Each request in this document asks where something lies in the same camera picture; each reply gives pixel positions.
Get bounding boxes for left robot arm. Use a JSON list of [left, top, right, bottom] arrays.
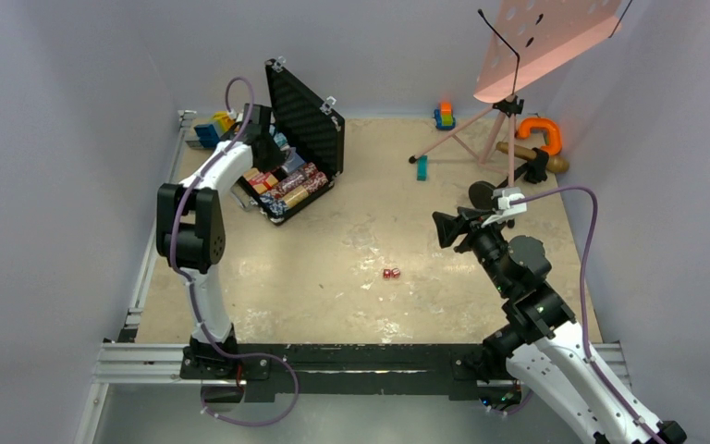
[[155, 105, 283, 380]]

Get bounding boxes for black round disc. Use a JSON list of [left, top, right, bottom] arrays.
[[468, 160, 551, 211]]

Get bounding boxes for purple cable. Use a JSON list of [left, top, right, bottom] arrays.
[[486, 186, 668, 444], [167, 76, 300, 428]]

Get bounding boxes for teal block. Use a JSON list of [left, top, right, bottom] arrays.
[[416, 155, 428, 181]]

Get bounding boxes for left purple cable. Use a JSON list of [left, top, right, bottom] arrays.
[[167, 76, 300, 428]]

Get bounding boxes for blue white chip stack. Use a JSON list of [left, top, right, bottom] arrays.
[[260, 195, 289, 222]]

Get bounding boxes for blue card deck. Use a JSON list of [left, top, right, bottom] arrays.
[[281, 149, 306, 175]]

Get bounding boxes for black poker chip case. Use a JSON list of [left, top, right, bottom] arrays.
[[237, 57, 345, 226]]

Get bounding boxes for wooden rolling pin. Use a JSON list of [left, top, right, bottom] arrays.
[[513, 144, 569, 174]]

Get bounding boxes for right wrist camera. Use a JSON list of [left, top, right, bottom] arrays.
[[481, 187, 527, 228]]

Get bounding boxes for orange C-clamp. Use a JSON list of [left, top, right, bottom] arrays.
[[517, 117, 564, 158]]

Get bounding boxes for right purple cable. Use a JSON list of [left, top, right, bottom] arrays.
[[486, 186, 668, 444]]

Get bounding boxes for red 100 chip stack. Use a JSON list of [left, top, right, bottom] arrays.
[[301, 171, 328, 195]]

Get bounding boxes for yellow 50 chip stack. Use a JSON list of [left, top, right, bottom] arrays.
[[281, 185, 310, 209]]

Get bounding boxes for blue yellow lego bricks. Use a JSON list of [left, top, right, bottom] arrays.
[[194, 111, 236, 149]]

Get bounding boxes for pink music stand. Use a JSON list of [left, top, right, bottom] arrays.
[[408, 0, 631, 186]]

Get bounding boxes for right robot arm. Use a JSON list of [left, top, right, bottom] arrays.
[[432, 207, 688, 443]]

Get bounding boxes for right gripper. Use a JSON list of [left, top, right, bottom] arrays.
[[431, 206, 512, 295]]

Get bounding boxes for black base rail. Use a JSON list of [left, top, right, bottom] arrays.
[[179, 343, 525, 410]]

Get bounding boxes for red Texas Hold'em card deck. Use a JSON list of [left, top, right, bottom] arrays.
[[243, 167, 279, 194]]

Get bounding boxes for purple chip stack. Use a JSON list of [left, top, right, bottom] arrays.
[[262, 163, 318, 199]]

